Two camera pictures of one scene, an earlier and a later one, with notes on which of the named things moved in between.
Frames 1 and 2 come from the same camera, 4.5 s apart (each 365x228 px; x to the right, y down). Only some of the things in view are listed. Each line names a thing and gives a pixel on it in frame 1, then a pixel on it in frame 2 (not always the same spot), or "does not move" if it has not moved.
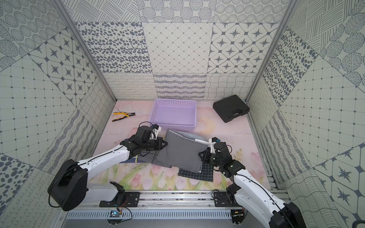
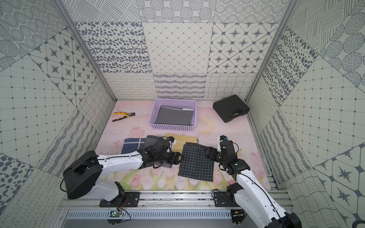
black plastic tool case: [225, 109] does not move
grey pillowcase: [181, 151] -> [168, 115]
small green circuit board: [114, 213] does not move
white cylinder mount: [211, 141] -> [221, 138]
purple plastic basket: [175, 115] does not move
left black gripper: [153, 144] -> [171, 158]
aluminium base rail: [154, 200] does not move
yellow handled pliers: [128, 114] does not move
